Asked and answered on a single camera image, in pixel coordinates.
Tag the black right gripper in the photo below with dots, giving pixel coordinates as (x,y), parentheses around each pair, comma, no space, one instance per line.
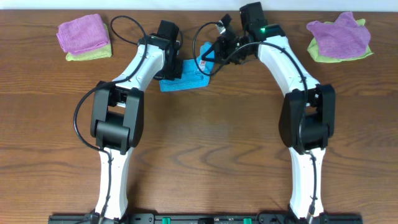
(220,48)

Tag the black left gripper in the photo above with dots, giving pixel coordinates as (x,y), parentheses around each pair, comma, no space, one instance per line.
(175,69)

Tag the blue microfibre cloth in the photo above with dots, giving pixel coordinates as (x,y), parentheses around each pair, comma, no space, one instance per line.
(191,76)

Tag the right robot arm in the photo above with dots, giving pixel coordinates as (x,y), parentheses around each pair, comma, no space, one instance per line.
(306,121)

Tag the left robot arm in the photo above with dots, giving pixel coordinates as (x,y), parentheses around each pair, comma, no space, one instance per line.
(117,120)

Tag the folded green cloth left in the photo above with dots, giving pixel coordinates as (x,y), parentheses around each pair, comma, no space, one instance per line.
(102,52)

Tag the folded purple cloth left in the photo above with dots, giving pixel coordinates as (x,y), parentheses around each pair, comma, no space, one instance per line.
(83,34)

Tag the crumpled green cloth right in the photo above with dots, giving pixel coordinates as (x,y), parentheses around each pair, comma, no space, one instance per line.
(341,44)

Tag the crumpled purple cloth right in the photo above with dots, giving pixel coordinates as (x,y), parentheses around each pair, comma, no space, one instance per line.
(345,19)

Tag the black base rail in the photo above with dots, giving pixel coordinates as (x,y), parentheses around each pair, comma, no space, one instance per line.
(264,218)

